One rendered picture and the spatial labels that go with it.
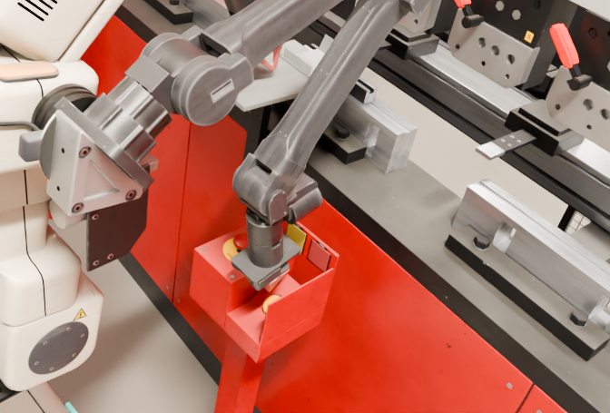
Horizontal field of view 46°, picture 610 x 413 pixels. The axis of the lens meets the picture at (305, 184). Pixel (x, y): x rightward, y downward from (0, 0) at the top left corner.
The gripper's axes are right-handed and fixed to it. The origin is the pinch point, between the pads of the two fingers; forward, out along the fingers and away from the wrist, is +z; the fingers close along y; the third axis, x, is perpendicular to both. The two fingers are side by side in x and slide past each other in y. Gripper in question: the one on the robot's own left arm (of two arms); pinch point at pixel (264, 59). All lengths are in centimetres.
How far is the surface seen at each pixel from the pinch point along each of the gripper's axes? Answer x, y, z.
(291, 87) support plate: -0.7, -6.2, 4.2
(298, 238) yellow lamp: 17.4, -25.9, 15.3
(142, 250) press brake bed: 41, 43, 77
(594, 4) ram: -28, -50, -21
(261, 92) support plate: 5.1, -5.3, 1.0
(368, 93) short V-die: -12.9, -13.1, 11.9
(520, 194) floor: -94, 13, 173
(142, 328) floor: 55, 29, 88
